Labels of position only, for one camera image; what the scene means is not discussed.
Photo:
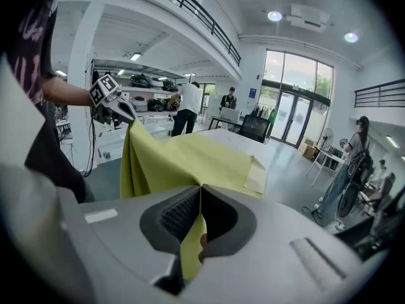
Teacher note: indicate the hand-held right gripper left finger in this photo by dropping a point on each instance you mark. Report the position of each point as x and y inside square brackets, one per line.
[95, 249]

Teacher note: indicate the white frame table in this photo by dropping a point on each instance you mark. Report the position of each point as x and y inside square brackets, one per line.
[326, 158]

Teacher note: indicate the clothes rack with garments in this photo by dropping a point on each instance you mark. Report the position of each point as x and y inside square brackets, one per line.
[265, 112]

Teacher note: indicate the round ceiling light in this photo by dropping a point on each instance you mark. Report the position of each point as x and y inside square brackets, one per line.
[351, 37]
[274, 16]

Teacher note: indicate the long black mezzanine railing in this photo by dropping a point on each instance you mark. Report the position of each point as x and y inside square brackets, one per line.
[202, 14]

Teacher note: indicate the black frame table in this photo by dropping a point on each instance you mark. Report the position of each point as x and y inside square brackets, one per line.
[218, 120]

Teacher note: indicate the rectangular ceiling lamp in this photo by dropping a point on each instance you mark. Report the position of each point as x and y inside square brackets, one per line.
[135, 56]

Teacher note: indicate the white shelf rack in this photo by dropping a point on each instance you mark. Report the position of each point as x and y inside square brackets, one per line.
[148, 119]

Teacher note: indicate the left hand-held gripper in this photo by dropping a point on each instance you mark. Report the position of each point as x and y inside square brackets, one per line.
[102, 90]

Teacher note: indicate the person's left forearm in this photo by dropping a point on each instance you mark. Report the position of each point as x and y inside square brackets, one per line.
[66, 93]

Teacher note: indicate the white power strip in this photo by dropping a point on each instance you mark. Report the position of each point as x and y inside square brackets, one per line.
[337, 224]

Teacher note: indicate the yellow-green cloth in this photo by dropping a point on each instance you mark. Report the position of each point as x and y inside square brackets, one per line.
[177, 163]

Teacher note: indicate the white box appliance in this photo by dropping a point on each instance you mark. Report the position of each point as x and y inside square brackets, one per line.
[230, 113]

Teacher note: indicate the person's black printed t-shirt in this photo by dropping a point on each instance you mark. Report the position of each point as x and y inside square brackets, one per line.
[41, 138]

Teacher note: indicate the black standing fan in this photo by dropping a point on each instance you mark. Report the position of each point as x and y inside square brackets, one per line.
[327, 136]

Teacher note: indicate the person's right hand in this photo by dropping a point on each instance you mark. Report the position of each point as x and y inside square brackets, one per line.
[204, 241]

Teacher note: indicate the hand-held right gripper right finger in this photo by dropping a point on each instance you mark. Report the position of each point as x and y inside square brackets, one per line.
[269, 264]

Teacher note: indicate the short black mezzanine railing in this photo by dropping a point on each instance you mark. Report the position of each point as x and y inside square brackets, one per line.
[379, 93]

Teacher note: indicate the white ceiling air conditioner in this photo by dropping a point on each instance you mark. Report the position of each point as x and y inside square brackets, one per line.
[308, 17]

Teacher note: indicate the group of dark helmets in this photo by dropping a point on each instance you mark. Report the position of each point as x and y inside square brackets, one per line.
[155, 104]

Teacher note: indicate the stack of cardboard boxes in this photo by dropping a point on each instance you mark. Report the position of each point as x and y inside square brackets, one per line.
[307, 149]

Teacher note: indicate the glass entrance door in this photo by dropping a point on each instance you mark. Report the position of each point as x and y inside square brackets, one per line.
[294, 100]

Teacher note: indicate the black mesh office chair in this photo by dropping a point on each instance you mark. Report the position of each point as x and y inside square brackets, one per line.
[254, 127]

